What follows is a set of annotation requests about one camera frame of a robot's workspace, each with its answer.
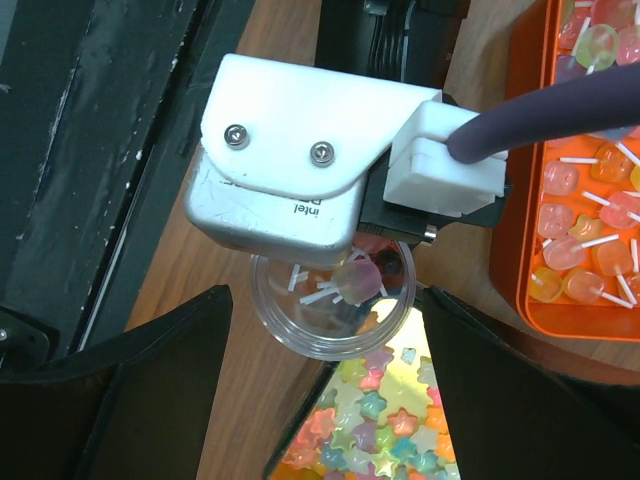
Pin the clear glass jar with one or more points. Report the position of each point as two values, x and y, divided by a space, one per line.
341 313

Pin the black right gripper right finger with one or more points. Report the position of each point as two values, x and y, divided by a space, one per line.
519 407

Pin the orange box of lollipops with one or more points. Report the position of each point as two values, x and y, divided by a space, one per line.
565 255

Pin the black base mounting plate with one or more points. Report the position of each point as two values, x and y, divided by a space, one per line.
101 103

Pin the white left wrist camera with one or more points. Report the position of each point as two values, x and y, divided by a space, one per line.
284 154

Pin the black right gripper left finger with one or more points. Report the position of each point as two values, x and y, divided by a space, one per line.
136 406

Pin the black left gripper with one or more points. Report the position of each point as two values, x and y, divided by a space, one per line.
415 187

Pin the black tin of star candies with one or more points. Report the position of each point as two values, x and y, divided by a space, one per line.
380 416

